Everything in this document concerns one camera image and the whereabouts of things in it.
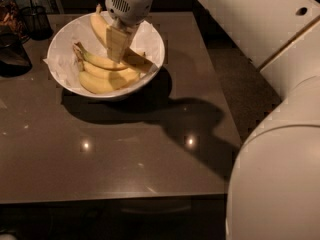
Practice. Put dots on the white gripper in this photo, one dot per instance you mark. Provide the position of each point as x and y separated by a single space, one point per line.
130 8

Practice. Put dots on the large yellow front banana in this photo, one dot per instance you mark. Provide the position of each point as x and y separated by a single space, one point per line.
99 25

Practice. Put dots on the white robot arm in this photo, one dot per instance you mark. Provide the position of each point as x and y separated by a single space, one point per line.
274 189

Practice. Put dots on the green-stemmed yellow banana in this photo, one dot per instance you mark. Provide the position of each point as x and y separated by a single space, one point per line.
99 61

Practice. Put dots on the yellow banana middle right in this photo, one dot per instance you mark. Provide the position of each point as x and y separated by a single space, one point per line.
109 74

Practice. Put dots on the white bowl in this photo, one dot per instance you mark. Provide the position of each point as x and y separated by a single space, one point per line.
77 58

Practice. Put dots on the yellow banana lower left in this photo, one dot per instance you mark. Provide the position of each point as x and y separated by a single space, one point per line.
114 81

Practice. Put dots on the white paper bowl liner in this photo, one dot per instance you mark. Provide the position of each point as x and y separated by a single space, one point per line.
62 61

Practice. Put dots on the black mesh pen cup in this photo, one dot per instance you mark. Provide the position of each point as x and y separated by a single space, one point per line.
37 23

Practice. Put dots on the glass jar with snacks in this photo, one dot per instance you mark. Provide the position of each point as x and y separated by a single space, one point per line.
10 16

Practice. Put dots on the dark glass pot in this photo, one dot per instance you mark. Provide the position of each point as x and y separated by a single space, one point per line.
14 60

